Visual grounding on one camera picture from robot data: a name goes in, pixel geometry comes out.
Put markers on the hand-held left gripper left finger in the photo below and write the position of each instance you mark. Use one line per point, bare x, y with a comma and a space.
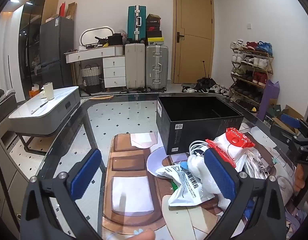
85, 172

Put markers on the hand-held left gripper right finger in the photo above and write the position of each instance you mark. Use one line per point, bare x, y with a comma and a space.
220, 177

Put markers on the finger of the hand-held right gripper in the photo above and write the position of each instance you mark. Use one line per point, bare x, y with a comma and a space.
281, 136
290, 120

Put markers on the white plush toy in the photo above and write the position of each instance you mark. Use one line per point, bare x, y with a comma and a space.
201, 172

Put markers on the white printed foil packet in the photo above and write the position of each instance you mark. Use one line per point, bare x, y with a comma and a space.
183, 182

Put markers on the clear printed plastic bag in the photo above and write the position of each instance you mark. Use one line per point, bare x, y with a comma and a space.
255, 165

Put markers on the red white balloon packet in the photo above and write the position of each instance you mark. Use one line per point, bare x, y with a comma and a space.
233, 142

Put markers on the black cardboard box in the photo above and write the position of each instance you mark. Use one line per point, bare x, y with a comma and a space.
193, 120

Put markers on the person's right hand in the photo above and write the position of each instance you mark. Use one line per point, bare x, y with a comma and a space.
300, 180

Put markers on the open cardboard box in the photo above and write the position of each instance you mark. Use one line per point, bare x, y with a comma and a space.
288, 120

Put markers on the purple bag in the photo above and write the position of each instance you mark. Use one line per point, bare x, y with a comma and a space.
267, 97

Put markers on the printed cartoon desk mat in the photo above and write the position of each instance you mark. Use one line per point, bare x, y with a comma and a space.
134, 180

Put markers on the wooden shoe rack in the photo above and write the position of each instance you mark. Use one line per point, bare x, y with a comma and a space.
251, 70

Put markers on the grey white coffee table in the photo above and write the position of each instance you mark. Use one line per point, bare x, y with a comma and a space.
44, 115

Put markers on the round wooden board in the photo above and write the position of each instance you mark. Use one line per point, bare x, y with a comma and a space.
101, 97

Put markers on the pile of shoes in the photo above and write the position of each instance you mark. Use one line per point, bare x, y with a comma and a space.
218, 89

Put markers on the grey drawer cabinet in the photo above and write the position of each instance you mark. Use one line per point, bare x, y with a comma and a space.
6, 180

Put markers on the white knife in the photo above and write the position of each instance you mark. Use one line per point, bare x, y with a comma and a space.
39, 108

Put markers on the white cup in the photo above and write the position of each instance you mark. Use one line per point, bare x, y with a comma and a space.
48, 92

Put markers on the black umbrella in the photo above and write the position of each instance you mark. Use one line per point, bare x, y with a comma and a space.
205, 82

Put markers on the woven laundry basket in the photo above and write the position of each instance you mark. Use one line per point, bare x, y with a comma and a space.
91, 78

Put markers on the small orange box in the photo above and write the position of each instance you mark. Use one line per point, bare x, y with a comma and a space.
34, 93

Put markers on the white vanity desk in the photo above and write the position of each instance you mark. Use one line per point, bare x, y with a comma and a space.
114, 70

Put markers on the grey sofa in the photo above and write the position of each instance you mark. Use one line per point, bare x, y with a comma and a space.
3, 105

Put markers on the beige suitcase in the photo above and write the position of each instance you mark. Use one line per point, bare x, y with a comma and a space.
135, 66

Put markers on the dark grey refrigerator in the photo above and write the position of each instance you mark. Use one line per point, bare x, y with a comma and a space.
57, 52

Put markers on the silver suitcase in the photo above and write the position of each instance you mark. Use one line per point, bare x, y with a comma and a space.
156, 66

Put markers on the wooden door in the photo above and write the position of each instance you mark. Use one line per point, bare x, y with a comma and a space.
193, 35

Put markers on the black bag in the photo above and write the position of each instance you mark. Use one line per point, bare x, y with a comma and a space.
115, 39

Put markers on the white oval mirror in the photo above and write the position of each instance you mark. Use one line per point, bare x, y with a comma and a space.
94, 35

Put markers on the dark glass cabinet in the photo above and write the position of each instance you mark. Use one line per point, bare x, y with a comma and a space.
31, 42

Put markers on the teal suitcase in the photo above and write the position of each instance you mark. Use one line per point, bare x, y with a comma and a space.
135, 22

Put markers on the stack of shoe boxes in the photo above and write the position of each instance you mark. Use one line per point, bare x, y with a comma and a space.
154, 30

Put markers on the flat cardboard boxes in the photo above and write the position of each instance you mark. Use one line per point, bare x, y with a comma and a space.
69, 11

